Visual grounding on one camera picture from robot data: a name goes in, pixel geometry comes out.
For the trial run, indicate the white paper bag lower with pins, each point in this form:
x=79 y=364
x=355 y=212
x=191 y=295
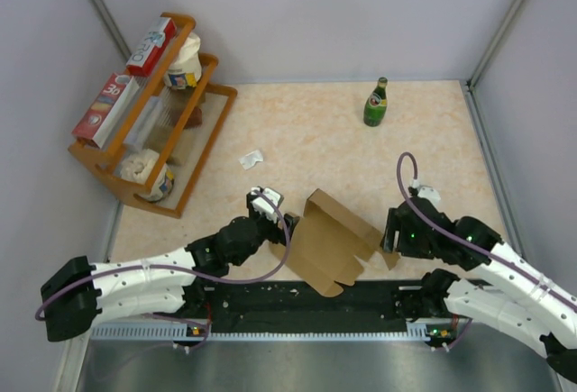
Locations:
x=138 y=166

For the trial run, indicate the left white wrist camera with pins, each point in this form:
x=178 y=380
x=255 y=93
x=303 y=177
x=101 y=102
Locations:
x=265 y=201

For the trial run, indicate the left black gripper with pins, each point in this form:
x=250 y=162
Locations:
x=278 y=234

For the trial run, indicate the white paper bag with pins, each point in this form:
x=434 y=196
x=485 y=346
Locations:
x=185 y=70
x=138 y=166

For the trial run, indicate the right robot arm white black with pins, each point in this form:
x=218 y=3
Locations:
x=513 y=298

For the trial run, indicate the red white box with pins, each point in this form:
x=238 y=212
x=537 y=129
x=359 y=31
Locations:
x=150 y=48
x=106 y=110

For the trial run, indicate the brown cardboard box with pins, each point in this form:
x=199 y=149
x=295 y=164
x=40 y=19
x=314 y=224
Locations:
x=330 y=243

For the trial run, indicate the white paper bag upper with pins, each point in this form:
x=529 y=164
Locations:
x=185 y=70

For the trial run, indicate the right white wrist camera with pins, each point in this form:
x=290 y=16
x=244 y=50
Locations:
x=424 y=191

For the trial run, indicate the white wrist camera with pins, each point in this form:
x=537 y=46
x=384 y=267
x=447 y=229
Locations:
x=265 y=201
x=424 y=191

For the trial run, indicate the red white box upper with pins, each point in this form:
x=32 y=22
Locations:
x=150 y=48

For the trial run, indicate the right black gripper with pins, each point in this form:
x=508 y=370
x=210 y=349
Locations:
x=392 y=224

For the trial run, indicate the orange wooden shelf rack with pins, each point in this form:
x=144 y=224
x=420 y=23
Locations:
x=182 y=125

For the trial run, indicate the small clear plastic bag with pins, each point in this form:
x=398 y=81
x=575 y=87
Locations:
x=249 y=160

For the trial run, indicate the red white box lower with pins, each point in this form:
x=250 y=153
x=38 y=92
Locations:
x=106 y=110

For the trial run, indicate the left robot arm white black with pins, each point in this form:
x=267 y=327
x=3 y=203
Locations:
x=82 y=294

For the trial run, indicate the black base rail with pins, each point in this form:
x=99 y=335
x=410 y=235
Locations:
x=369 y=306

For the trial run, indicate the green glass bottle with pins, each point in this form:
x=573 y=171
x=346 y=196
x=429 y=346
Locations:
x=376 y=104

